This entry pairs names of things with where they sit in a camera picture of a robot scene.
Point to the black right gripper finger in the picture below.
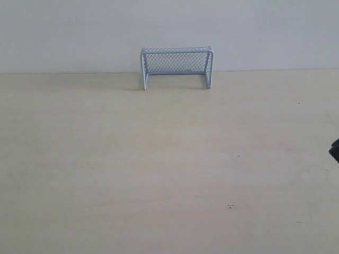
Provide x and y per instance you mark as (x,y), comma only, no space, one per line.
(334,150)

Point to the light blue mesh goal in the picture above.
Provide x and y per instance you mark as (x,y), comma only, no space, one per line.
(177,61)

